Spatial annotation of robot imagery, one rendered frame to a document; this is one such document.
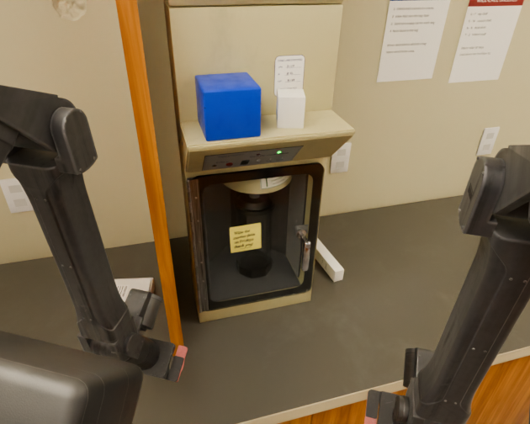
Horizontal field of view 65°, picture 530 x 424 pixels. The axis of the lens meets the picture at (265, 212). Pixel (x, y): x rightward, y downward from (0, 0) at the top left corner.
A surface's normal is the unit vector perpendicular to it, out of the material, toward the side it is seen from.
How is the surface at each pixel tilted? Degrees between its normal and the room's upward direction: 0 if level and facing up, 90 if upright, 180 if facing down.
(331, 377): 0
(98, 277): 90
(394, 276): 0
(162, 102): 90
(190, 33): 90
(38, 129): 90
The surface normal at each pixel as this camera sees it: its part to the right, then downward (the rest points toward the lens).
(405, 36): 0.28, 0.54
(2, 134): 0.98, 0.16
